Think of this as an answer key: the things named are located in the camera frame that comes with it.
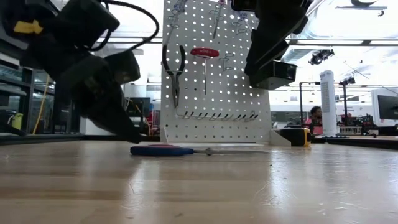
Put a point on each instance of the black ceiling camera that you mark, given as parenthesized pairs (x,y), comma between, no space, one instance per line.
(320,57)

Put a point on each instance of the black shelving rack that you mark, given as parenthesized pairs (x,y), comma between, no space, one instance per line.
(28,99)

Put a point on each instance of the black plastic bin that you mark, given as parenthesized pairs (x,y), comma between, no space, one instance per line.
(280,77)

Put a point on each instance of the white tower fan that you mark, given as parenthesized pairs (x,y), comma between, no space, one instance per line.
(328,102)

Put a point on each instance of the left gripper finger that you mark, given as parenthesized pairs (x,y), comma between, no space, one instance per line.
(115,124)

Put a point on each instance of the slim dark blue screwdriver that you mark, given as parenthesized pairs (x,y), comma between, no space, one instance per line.
(242,15)

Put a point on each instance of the white perforated pegboard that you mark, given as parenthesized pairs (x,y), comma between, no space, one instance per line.
(217,102)

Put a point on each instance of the yellow-green bottle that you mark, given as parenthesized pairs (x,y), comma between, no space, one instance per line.
(17,121)

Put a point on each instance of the yellow black tape measure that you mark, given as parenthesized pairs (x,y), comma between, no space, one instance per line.
(293,137)

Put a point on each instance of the black camera stand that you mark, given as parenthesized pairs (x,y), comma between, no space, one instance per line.
(345,102)

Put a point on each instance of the person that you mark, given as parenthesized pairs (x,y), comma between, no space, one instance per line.
(315,112)

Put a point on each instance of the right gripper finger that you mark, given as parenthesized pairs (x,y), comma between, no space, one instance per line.
(256,69)
(267,49)

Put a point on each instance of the black computer monitor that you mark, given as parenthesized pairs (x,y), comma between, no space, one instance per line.
(388,107)
(141,105)

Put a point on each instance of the black pole frame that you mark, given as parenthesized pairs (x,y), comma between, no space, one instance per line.
(300,96)

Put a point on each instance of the ceiling light strip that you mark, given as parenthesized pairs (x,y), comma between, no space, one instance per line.
(335,42)
(149,40)

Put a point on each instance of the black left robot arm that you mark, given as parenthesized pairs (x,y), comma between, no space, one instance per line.
(31,12)

